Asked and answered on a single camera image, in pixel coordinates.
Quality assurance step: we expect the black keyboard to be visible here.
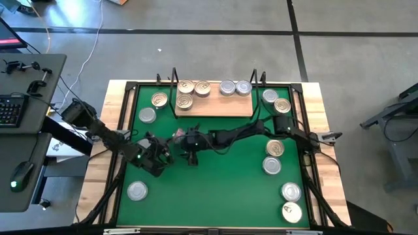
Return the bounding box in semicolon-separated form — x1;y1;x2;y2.
0;94;27;128

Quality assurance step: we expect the grey metal stand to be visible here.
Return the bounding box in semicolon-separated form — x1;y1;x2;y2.
359;83;418;193

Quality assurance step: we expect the black desk support beam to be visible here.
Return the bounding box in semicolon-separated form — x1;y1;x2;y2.
42;116;95;156

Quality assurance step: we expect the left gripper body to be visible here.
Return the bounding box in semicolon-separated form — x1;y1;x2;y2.
138;148;169;178

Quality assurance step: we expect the white printed box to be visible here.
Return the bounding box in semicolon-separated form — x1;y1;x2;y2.
45;122;91;164

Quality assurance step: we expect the orange cable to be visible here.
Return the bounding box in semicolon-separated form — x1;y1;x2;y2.
26;0;52;54

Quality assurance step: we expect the black computer mouse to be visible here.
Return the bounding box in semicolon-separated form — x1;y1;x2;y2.
9;161;35;193

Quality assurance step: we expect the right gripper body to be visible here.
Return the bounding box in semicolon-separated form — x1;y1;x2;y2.
180;129;212;154

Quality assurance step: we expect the black metal rig frame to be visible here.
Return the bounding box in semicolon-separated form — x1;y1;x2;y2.
73;80;352;235

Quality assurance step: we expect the dark grey desk top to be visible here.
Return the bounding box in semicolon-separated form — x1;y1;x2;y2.
0;53;67;135
0;133;53;213

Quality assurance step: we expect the grey metal clamp bracket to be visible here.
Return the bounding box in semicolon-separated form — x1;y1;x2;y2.
321;131;343;144

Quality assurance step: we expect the white floor cable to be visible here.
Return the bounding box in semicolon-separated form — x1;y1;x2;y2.
58;0;105;112

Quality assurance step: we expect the wooden shelf black metal frame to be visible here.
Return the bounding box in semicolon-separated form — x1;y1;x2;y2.
168;67;262;120

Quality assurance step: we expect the green tuna can silver lid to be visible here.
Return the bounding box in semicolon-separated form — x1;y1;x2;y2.
127;181;149;202
281;181;302;203
137;137;153;151
138;106;157;124
261;88;280;105
219;79;237;97
235;79;253;97
262;156;282;176

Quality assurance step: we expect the green table mat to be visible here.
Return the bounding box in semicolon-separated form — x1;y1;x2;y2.
116;83;310;228

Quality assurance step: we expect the black desk clamp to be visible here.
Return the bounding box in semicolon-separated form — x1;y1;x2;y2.
1;60;42;74
25;67;53;97

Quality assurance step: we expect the black monitor red glow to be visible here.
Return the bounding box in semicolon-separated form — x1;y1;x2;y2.
0;16;29;50

